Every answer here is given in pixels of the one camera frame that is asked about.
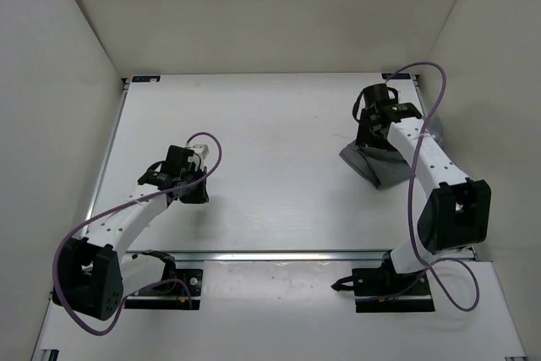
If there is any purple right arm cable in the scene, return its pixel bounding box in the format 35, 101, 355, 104
382, 61, 481, 313

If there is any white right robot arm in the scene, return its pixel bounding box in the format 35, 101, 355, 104
351, 83, 491, 294

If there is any blue label sticker right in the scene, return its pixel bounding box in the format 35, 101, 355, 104
381, 73, 411, 81

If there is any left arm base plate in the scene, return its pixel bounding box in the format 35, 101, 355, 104
124, 262, 204, 311

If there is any blue label sticker left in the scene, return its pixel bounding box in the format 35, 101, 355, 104
131, 75, 161, 83

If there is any grey pleated skirt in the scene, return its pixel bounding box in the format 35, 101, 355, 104
339, 123, 411, 190

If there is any aluminium table front rail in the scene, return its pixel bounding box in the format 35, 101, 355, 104
172, 250, 385, 262

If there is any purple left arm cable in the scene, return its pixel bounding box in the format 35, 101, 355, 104
53, 132, 224, 336

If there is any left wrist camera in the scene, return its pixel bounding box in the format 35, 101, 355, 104
185, 144, 210, 167

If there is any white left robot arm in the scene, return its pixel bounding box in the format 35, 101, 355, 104
53, 145, 209, 321

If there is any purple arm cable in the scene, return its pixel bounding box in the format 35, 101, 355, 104
382, 61, 481, 313
53, 132, 224, 336

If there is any blue label sticker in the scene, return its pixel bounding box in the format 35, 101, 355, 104
131, 75, 161, 83
381, 73, 411, 81

